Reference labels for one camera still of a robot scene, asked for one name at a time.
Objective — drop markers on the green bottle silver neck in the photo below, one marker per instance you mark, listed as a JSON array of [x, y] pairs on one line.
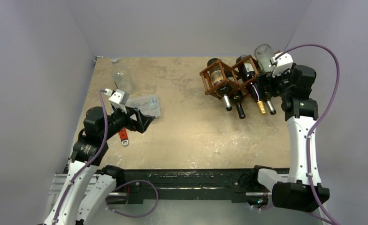
[[268, 102]]

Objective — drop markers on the wooden wine rack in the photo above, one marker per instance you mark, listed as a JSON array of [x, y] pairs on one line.
[[218, 74]]

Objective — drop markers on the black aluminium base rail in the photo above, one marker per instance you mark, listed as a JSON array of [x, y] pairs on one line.
[[235, 185]]

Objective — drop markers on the red adjustable wrench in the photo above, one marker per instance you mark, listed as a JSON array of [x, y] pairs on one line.
[[124, 137]]

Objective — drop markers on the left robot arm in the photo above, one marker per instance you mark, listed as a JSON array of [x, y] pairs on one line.
[[75, 204]]

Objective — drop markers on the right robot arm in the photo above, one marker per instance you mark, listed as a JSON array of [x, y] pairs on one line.
[[302, 189]]

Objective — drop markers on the clear plastic screw box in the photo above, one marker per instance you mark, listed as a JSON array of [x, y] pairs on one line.
[[148, 105]]

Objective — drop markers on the red wine bottle gold cap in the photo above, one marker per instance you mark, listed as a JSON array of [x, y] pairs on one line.
[[247, 72]]

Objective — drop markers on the dark bottle black cap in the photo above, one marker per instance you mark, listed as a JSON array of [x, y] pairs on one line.
[[237, 99]]

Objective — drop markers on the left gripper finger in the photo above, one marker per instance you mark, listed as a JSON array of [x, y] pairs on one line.
[[142, 121], [134, 124]]

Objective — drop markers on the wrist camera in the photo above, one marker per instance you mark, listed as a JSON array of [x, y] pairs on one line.
[[281, 62], [117, 98]]

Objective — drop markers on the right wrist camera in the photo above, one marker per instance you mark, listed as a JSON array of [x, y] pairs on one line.
[[281, 62]]

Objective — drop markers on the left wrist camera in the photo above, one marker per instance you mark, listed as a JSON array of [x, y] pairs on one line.
[[117, 98]]

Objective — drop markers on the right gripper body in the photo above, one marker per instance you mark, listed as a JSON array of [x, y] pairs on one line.
[[265, 83]]

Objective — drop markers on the clear glass bottle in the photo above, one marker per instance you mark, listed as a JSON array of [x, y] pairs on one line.
[[263, 55], [122, 77]]

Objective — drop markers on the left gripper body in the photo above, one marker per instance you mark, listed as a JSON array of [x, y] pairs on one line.
[[118, 121]]

